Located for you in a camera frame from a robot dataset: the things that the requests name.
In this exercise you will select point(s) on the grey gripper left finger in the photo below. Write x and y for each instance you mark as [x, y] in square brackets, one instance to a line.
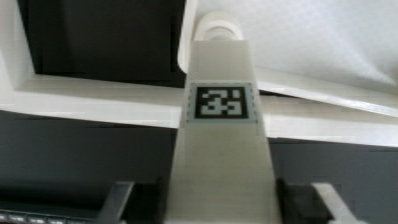
[115, 201]

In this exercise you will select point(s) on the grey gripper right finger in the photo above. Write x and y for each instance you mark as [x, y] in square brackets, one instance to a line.
[343, 216]

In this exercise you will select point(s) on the white desk leg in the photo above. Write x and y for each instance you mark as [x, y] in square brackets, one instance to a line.
[222, 180]

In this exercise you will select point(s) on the white desk top panel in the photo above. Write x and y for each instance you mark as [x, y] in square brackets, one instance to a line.
[323, 47]

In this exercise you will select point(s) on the black computer keyboard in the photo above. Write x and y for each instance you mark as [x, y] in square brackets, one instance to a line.
[17, 217]

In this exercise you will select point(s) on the white U-shaped fence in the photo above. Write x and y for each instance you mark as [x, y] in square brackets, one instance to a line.
[314, 110]

